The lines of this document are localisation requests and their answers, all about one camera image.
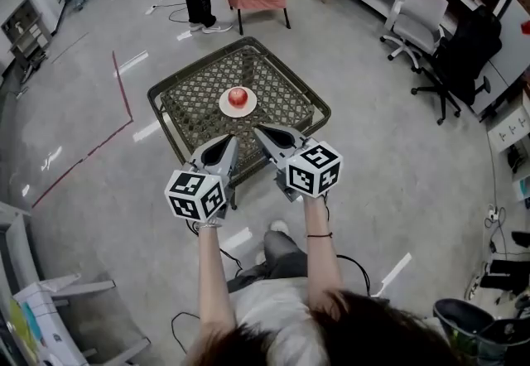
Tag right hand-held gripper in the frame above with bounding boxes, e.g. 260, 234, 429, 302
253, 123, 345, 204

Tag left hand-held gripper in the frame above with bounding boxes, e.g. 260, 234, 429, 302
164, 134, 239, 223

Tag white round plate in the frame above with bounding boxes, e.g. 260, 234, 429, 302
219, 88, 258, 119

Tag red apple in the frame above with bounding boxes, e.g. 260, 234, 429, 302
228, 86, 249, 109

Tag person's right forearm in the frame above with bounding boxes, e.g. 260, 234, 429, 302
299, 194, 345, 315

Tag person's left forearm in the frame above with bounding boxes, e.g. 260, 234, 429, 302
197, 219, 238, 343

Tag woven rattan low table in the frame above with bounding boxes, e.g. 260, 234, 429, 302
147, 36, 332, 210

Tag person's grey trousers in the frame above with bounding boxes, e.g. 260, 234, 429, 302
226, 230, 310, 295

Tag person's white shirt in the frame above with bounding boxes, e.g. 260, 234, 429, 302
229, 277, 332, 366

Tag white office chair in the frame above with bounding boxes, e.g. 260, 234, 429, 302
379, 0, 451, 74

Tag black office chair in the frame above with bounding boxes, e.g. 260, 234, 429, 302
410, 5, 504, 127

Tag grey storage cabinet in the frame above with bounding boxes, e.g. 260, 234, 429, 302
0, 0, 54, 70

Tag white box with black marks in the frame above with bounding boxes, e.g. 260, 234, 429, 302
487, 101, 530, 154

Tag white cardboard box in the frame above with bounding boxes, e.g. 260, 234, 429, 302
11, 272, 90, 366

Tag grey desk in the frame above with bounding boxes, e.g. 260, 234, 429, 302
466, 0, 530, 122

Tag black plastic bin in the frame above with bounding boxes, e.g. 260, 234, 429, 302
432, 297, 530, 366

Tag black floor cable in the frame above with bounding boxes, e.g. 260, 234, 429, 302
335, 254, 372, 297
171, 311, 201, 355
167, 2, 192, 24

